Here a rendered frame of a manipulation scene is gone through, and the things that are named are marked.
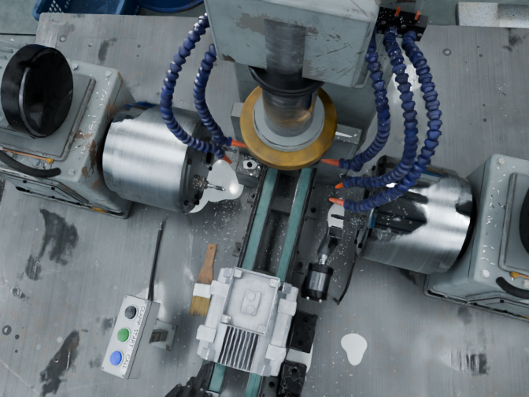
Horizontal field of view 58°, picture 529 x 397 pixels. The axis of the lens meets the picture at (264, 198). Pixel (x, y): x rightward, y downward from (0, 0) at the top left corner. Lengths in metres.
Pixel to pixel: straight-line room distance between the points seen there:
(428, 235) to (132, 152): 0.67
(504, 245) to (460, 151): 0.51
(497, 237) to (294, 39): 0.67
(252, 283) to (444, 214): 0.43
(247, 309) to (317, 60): 0.57
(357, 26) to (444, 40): 1.14
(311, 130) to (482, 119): 0.83
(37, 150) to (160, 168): 0.27
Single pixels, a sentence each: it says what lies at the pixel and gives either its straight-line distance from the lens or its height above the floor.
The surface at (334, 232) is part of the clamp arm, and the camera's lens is 0.91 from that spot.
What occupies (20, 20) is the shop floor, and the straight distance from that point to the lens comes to 2.98.
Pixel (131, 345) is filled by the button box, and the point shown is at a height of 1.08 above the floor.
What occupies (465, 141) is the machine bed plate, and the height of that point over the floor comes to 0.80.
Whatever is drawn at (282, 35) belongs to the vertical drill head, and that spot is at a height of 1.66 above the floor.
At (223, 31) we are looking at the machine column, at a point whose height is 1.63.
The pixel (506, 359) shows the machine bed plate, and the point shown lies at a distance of 1.47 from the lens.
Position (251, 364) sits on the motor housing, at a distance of 1.06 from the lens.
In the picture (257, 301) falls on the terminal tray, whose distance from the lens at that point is 1.02.
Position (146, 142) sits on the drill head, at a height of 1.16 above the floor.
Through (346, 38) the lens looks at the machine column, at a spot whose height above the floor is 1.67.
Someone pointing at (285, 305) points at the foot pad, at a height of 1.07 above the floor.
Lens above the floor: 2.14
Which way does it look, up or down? 75 degrees down
